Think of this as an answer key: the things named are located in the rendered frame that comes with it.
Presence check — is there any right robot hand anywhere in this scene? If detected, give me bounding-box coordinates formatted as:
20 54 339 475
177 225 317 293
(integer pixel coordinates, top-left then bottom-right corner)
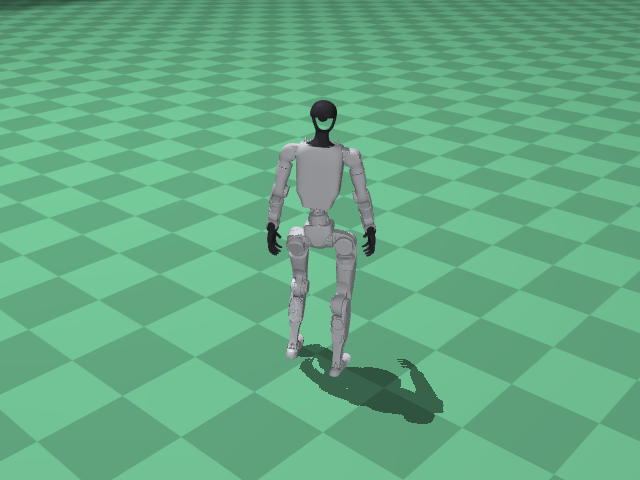
362 227 376 256

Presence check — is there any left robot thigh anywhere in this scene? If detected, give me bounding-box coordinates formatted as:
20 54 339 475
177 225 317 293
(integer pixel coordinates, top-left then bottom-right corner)
287 227 309 297

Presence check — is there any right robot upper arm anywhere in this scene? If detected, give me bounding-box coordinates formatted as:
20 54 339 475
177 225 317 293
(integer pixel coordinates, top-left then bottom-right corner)
342 147 369 204

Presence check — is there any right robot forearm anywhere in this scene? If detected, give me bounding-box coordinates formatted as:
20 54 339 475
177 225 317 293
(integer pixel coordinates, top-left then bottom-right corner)
358 188 376 233

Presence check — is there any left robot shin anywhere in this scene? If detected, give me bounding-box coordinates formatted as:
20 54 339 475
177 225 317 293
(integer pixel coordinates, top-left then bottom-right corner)
288 278 306 349

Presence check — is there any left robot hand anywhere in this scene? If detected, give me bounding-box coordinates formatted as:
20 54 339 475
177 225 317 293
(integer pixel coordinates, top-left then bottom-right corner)
267 222 282 255

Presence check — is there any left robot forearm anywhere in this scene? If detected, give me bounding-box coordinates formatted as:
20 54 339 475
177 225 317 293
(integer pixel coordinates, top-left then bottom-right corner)
266 183 284 229

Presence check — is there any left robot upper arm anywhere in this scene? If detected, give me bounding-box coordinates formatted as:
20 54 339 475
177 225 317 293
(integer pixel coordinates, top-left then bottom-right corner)
272 143 300 198

